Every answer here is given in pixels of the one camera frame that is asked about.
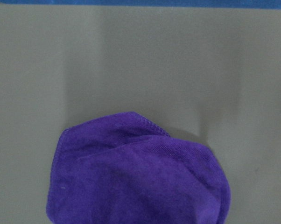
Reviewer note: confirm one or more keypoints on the purple cloth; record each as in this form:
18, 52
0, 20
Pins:
125, 169

